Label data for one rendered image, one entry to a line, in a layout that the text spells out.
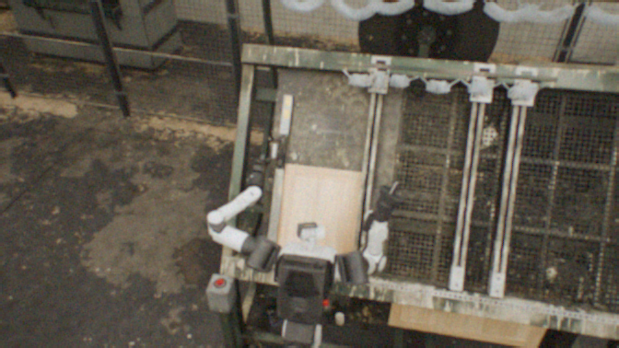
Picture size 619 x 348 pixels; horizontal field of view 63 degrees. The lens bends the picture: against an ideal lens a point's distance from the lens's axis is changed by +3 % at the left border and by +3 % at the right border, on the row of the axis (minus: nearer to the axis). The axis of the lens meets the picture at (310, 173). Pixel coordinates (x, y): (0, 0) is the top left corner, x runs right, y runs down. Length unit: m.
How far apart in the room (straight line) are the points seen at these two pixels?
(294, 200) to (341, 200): 0.27
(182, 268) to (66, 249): 0.99
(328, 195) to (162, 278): 1.78
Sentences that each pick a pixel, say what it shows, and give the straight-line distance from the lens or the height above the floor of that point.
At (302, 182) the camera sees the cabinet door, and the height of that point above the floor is 1.26.
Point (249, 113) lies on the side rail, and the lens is 2.86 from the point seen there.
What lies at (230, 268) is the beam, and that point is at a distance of 2.91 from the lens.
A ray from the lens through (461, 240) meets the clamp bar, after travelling 2.80.
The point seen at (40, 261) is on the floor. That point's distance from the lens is 4.56.
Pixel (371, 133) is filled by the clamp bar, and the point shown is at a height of 1.53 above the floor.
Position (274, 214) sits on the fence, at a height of 1.12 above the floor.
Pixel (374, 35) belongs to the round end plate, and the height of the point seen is 1.82.
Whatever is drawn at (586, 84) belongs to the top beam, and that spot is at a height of 1.82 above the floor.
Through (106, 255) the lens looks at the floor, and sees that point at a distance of 4.40.
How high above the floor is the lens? 3.07
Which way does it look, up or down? 40 degrees down
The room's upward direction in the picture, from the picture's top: straight up
